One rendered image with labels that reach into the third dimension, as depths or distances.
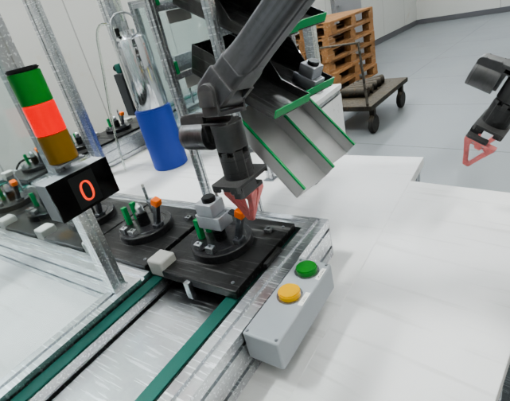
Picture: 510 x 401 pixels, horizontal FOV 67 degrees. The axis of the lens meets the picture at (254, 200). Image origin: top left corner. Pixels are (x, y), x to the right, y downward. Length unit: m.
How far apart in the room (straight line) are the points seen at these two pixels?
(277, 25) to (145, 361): 0.60
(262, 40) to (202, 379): 0.51
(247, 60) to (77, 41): 4.08
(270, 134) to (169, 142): 0.77
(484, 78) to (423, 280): 0.45
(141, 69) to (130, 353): 1.17
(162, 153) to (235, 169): 1.06
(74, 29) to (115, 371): 4.16
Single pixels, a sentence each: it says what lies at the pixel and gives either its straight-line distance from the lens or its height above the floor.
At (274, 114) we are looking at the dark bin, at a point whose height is 1.20.
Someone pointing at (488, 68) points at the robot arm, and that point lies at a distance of 0.99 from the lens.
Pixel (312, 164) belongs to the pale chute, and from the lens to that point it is 1.04.
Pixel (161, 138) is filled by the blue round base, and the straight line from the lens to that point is 1.71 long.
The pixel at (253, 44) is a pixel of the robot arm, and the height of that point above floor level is 1.37.
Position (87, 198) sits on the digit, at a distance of 0.74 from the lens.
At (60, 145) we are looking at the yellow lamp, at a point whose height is 1.29.
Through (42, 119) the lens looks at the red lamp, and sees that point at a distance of 0.71.
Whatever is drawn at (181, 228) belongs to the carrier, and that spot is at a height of 0.97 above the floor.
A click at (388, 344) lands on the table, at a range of 0.75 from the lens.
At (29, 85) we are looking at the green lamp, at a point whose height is 1.39.
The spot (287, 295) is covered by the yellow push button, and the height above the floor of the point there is 0.97.
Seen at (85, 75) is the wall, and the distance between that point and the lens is 4.64.
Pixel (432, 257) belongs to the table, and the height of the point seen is 0.86.
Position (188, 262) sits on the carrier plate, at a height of 0.97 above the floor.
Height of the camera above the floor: 1.43
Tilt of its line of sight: 26 degrees down
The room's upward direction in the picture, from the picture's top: 14 degrees counter-clockwise
